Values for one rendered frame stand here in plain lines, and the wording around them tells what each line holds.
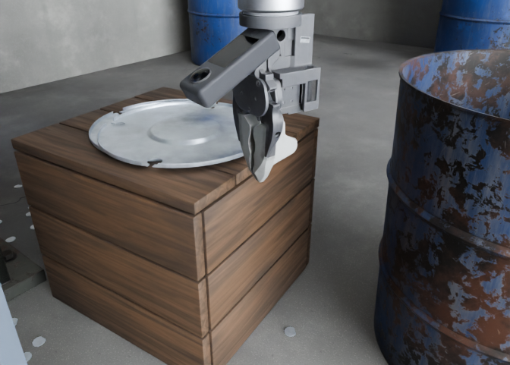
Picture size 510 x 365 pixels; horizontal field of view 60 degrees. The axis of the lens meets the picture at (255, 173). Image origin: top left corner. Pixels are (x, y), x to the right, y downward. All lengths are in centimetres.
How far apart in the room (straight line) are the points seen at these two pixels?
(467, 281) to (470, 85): 40
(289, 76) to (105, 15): 232
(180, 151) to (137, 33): 227
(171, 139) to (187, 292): 24
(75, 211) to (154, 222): 19
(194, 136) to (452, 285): 44
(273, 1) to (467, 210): 33
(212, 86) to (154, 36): 255
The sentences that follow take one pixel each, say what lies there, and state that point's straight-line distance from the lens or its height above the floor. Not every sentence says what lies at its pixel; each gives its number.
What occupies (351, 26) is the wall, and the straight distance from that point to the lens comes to 370.
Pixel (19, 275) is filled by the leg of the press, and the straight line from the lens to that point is 107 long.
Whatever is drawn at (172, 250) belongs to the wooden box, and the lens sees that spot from 65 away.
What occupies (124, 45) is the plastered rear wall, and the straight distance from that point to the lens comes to 289.
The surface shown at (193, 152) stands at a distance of 69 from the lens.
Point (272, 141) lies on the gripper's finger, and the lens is 53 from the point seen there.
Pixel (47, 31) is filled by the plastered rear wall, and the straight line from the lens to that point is 262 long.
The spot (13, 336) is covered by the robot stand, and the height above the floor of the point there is 38.
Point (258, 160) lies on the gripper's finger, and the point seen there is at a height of 40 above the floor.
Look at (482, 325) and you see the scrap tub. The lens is 68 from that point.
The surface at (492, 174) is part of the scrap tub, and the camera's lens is 57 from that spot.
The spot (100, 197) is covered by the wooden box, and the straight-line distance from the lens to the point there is 71.
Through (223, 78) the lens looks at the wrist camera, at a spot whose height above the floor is 52.
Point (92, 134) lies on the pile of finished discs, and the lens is 82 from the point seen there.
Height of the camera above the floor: 64
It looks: 27 degrees down
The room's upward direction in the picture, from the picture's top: straight up
